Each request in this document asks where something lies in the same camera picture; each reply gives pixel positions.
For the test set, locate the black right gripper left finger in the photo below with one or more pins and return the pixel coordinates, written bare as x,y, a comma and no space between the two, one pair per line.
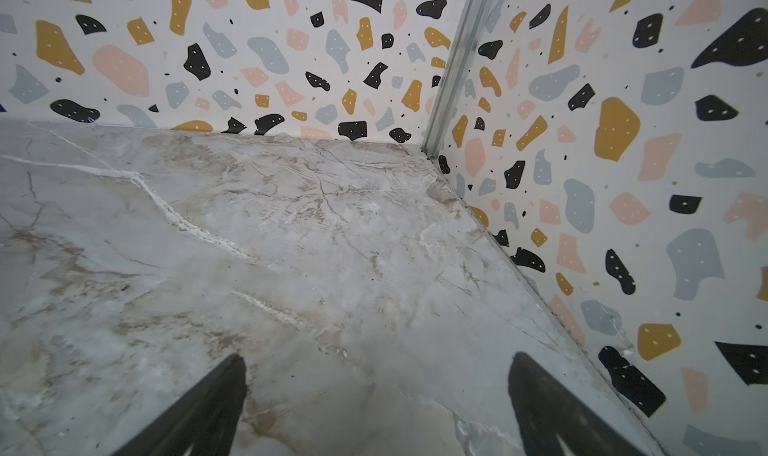
203,421

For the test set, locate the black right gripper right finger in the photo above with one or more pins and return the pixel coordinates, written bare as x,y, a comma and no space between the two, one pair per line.
551,419

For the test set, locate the aluminium corner post right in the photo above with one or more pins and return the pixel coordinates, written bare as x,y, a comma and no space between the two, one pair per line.
471,18

